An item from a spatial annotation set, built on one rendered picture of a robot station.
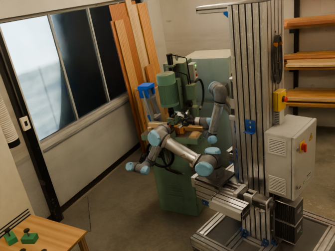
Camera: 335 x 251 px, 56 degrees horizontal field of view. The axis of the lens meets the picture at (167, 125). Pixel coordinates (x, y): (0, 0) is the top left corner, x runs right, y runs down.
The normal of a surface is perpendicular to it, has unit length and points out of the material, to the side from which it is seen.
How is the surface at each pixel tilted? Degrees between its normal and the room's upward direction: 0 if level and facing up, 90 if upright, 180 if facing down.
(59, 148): 90
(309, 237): 0
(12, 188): 90
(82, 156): 90
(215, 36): 90
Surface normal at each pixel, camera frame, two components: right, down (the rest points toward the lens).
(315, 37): -0.47, 0.41
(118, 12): 0.85, 0.04
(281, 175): -0.69, 0.37
